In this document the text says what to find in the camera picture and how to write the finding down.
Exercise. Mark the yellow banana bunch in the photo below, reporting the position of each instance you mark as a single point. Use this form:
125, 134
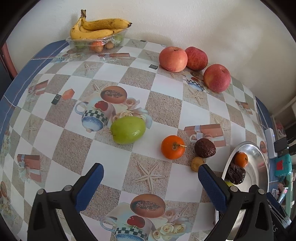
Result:
91, 30

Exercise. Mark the large steel bowl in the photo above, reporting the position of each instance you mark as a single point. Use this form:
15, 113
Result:
256, 169

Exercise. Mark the red apple right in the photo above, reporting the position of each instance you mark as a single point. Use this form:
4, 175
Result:
217, 78

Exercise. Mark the orange tangerine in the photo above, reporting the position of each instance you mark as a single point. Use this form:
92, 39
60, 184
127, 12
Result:
173, 147

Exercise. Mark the pale red apple left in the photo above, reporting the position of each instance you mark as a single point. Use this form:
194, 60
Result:
173, 59

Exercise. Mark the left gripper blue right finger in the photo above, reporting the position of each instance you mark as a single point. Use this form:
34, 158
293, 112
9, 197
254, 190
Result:
256, 223

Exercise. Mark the speckled orange with stem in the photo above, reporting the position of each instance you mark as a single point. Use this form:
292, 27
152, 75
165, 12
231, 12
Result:
240, 159

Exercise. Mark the small brown longan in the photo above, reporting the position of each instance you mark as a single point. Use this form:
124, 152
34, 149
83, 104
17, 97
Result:
196, 163

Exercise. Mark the white power strip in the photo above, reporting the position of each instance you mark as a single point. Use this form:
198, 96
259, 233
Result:
270, 140

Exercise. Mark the clear plastic fruit tray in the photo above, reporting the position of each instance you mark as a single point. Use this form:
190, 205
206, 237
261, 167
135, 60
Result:
97, 42

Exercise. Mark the black adapter plug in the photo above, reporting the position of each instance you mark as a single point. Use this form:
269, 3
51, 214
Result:
280, 145

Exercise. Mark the dark red apple middle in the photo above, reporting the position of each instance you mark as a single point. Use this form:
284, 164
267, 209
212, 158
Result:
197, 59

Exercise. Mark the green fruit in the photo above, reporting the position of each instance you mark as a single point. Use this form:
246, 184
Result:
127, 130
229, 183

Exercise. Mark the checkered printed tablecloth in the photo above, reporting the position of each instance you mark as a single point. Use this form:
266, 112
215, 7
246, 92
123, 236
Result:
68, 109

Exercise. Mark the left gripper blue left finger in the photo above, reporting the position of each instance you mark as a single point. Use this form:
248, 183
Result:
44, 223

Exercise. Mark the large dark brown date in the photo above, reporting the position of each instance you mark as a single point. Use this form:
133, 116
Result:
235, 174

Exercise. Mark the teal box with red label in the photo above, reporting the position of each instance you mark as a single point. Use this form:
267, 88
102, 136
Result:
283, 166

